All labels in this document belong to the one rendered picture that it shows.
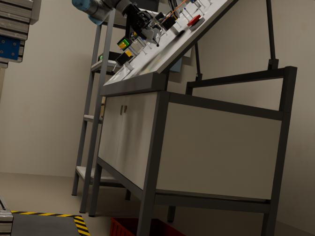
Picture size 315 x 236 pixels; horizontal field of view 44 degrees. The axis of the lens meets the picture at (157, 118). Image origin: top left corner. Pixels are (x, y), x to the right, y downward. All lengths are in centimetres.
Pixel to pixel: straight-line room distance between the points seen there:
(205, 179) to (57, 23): 289
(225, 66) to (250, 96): 57
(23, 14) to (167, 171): 87
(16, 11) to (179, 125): 81
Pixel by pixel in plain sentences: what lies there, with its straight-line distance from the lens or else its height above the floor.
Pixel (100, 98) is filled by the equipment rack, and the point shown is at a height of 79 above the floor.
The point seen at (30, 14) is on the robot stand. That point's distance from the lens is 177.
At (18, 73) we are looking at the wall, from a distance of 403.
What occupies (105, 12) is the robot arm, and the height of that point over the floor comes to 115.
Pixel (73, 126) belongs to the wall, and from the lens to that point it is 416.
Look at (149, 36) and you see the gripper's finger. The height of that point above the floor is 106.
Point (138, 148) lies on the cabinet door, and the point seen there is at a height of 55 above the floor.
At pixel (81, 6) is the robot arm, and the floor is 113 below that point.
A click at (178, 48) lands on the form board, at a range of 155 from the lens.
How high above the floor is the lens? 67
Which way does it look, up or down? 1 degrees up
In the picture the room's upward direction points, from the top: 8 degrees clockwise
